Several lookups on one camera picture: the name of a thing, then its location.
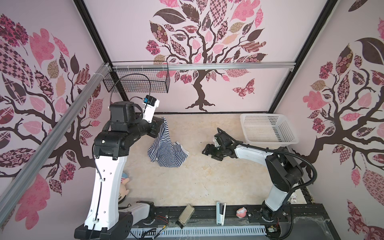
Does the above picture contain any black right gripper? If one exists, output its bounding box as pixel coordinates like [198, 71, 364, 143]
[200, 144, 225, 160]

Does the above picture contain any black corrugated cable conduit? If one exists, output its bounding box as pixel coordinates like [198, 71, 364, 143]
[216, 127, 318, 205]

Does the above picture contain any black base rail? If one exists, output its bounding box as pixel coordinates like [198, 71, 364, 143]
[131, 203, 340, 240]

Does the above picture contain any white plastic laundry basket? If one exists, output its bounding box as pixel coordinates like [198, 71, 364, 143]
[240, 114, 299, 149]

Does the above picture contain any aluminium rail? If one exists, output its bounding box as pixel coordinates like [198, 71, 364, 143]
[1, 63, 111, 224]
[113, 62, 296, 71]

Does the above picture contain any blue white striped tank top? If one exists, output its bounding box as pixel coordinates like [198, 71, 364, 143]
[148, 118, 189, 168]

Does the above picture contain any tan rectangular box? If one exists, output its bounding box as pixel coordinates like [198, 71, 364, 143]
[176, 204, 195, 229]

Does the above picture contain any black left camera cable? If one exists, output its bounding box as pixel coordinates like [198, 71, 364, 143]
[109, 73, 151, 104]

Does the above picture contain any black corner frame post left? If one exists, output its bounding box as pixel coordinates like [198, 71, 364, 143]
[73, 0, 129, 102]

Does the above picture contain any pink white small toy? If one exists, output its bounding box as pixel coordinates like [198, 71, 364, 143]
[236, 207, 248, 219]

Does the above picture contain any aluminium rail left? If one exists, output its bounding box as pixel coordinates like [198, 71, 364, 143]
[1, 63, 111, 224]

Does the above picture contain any small white figurine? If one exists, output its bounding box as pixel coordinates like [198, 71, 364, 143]
[289, 193, 298, 204]

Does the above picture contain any black wire basket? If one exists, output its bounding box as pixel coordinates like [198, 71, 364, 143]
[104, 60, 171, 94]

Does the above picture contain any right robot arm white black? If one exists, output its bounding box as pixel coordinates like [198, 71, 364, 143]
[202, 132, 303, 222]

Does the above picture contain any black corner frame post right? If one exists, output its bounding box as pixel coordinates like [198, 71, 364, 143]
[267, 0, 339, 114]

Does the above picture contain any black corner frame post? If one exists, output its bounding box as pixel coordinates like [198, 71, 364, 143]
[73, 0, 129, 102]
[267, 0, 339, 114]

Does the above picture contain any cartoon doll head toy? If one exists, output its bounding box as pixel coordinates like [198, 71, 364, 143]
[118, 172, 130, 204]

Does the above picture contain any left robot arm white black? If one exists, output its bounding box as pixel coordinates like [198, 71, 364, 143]
[74, 96, 164, 240]

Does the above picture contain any white stapler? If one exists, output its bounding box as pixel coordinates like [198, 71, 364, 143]
[216, 202, 227, 226]

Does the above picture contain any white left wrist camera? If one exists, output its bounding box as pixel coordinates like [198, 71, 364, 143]
[143, 95, 160, 123]

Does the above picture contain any aluminium rail back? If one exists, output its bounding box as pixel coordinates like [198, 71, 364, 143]
[113, 62, 296, 71]

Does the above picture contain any white slotted cable duct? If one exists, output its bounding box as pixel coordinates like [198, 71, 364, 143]
[127, 226, 267, 240]

